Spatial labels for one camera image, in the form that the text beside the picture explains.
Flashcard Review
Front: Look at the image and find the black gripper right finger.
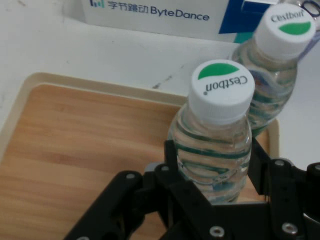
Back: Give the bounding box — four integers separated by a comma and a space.
249, 136, 320, 240

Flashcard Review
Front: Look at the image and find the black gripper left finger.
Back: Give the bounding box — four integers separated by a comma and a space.
63, 139, 216, 240

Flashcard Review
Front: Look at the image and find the water bottle with green label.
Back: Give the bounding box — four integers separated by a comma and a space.
166, 58, 256, 205
231, 4, 317, 138

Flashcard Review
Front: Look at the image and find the wooden tray with cream rim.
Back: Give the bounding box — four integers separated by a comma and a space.
0, 72, 280, 240

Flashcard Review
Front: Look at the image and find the white and blue cardboard box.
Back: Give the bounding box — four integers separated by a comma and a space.
62, 0, 279, 45

